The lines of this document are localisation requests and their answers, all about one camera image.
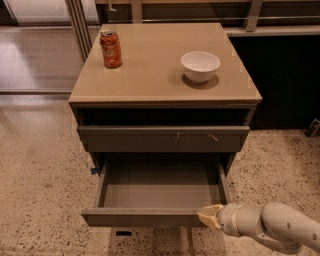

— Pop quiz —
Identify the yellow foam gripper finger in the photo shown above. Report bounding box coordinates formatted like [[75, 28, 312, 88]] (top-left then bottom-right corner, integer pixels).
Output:
[[197, 204, 223, 230]]

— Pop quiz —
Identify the grey drawer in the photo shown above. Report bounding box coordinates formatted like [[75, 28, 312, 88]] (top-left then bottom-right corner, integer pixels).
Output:
[[81, 159, 230, 228], [77, 126, 250, 153]]

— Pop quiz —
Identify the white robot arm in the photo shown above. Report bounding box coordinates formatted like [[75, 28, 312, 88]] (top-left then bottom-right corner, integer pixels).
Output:
[[198, 202, 320, 255]]

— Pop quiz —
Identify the grey top drawer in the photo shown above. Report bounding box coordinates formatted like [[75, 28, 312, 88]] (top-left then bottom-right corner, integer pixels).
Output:
[[77, 126, 250, 153]]

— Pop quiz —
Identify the grey drawer cabinet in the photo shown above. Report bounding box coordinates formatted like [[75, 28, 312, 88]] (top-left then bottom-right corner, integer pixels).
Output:
[[69, 23, 262, 168]]

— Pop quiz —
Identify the black floor marker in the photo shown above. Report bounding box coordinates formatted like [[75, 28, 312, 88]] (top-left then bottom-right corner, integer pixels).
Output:
[[116, 231, 132, 236]]

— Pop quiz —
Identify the dark object on floor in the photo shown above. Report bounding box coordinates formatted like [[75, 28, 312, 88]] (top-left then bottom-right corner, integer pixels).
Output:
[[304, 118, 320, 137]]

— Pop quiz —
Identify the blue tape piece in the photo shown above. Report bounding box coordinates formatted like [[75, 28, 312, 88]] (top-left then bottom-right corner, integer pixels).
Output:
[[90, 168, 99, 175]]

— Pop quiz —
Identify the white ceramic bowl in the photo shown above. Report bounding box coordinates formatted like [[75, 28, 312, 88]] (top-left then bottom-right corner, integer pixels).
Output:
[[181, 51, 220, 84]]

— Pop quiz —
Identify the orange soda can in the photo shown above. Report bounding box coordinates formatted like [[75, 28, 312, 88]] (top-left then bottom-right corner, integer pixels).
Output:
[[100, 29, 122, 68]]

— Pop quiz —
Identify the metal railing frame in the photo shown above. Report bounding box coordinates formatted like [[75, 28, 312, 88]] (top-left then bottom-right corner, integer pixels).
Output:
[[64, 0, 320, 58]]

